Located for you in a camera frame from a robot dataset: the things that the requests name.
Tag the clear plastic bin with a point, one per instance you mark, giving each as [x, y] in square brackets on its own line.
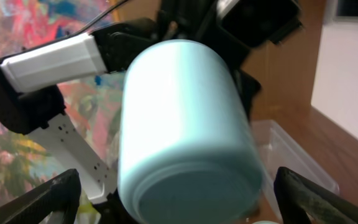
[278, 149]

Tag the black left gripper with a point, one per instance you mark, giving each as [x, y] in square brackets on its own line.
[232, 29]

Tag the light blue cup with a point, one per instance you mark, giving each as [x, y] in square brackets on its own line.
[186, 151]

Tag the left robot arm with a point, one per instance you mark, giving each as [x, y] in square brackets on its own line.
[29, 94]

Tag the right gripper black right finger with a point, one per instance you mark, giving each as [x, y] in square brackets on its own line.
[300, 200]

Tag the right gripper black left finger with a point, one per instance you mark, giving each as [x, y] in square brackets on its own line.
[59, 197]

